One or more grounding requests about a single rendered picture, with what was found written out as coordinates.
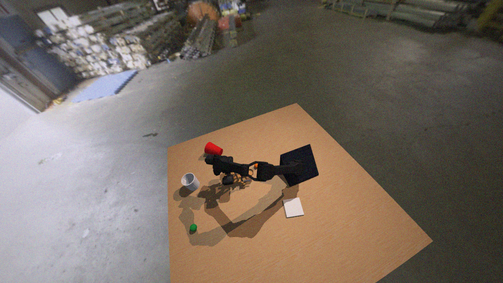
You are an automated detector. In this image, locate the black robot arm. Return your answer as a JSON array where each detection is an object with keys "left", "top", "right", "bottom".
[{"left": 205, "top": 154, "right": 304, "bottom": 182}]

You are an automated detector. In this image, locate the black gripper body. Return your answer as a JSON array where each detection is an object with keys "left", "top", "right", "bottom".
[{"left": 222, "top": 156, "right": 233, "bottom": 185}]

